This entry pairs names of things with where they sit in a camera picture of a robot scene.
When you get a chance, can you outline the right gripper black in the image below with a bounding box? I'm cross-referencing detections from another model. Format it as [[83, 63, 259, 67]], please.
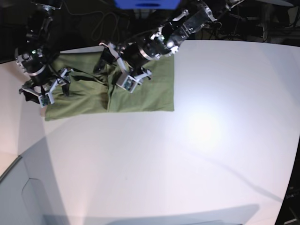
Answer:
[[22, 64, 72, 103]]

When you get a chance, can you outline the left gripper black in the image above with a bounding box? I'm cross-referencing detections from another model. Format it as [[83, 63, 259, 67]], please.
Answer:
[[93, 43, 152, 75]]

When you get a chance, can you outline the green T-shirt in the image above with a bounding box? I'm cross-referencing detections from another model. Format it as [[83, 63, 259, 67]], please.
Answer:
[[45, 52, 174, 121]]

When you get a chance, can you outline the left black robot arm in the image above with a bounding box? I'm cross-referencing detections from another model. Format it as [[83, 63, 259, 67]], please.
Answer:
[[94, 0, 241, 76]]

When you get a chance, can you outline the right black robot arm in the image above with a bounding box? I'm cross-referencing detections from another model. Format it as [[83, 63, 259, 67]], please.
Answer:
[[15, 0, 72, 108]]

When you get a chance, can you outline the blue box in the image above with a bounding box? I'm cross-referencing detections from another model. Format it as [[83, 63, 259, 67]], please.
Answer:
[[114, 0, 180, 10]]

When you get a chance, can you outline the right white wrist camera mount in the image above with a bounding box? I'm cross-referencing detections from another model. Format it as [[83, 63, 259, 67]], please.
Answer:
[[19, 65, 73, 108]]

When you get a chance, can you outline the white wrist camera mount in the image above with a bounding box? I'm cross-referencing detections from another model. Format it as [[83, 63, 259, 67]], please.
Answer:
[[19, 65, 73, 108], [98, 42, 152, 93]]

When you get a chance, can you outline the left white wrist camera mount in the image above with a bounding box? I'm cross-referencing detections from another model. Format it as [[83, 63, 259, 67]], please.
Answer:
[[98, 42, 152, 93]]

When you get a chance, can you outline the black looped floor cable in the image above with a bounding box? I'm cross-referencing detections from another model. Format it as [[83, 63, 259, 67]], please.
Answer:
[[91, 10, 132, 43]]

